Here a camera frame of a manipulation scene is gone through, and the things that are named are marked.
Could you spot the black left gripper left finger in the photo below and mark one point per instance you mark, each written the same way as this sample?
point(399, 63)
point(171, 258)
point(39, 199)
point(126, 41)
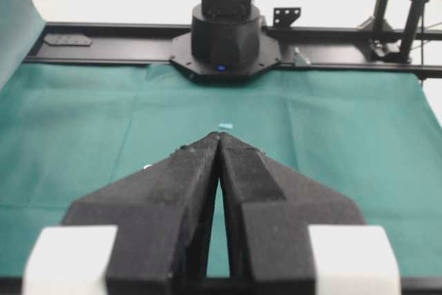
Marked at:
point(163, 214)

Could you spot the black perforated corner bracket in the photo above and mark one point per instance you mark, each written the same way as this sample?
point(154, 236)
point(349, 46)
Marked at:
point(285, 17)

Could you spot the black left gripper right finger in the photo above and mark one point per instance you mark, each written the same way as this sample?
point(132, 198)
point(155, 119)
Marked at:
point(269, 207)

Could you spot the black camera stand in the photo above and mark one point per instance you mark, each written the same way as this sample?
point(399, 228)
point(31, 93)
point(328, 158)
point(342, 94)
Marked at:
point(394, 44)

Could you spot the green table cloth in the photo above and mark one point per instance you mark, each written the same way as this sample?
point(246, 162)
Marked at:
point(69, 130)

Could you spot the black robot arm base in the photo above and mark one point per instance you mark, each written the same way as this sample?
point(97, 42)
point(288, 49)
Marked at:
point(226, 42)

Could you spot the small light blue shaft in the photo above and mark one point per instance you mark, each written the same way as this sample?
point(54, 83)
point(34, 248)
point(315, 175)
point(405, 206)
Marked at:
point(227, 126)

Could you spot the black aluminium frame rail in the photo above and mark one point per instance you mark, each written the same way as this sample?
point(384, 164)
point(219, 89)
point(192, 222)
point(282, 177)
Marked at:
point(293, 48)

